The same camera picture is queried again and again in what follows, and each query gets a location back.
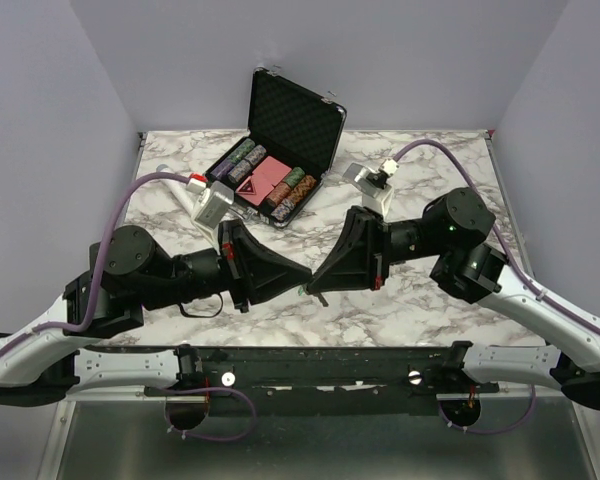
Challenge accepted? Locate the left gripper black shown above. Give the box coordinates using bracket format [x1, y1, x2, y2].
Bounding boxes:
[142, 220, 317, 314]

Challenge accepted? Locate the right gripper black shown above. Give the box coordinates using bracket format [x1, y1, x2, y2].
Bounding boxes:
[311, 204, 448, 289]

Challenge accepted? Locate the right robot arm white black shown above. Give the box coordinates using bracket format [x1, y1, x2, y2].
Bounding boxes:
[305, 188, 600, 411]

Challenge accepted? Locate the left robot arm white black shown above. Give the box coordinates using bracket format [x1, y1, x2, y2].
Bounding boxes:
[0, 220, 311, 407]

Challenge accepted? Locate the orange poker chip row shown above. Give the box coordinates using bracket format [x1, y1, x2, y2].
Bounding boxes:
[265, 167, 317, 221]

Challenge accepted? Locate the red playing card deck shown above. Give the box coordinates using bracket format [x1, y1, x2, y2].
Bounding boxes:
[235, 156, 291, 206]

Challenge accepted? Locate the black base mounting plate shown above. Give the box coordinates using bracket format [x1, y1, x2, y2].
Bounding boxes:
[82, 342, 506, 417]

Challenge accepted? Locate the purple poker chip row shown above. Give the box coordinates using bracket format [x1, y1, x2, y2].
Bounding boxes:
[210, 158, 239, 180]

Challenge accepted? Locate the green poker chip row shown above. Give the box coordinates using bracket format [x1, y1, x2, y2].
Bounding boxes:
[228, 138, 267, 166]

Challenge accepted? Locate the black poker chip case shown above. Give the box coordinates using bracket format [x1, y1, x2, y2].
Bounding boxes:
[234, 67, 347, 229]

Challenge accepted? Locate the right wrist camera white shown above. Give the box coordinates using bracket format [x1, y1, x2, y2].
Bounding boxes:
[343, 159, 398, 219]

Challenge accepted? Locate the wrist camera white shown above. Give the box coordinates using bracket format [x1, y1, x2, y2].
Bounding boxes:
[343, 159, 398, 219]
[186, 174, 234, 249]

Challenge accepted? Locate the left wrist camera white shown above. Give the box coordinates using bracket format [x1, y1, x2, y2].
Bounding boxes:
[186, 174, 234, 249]

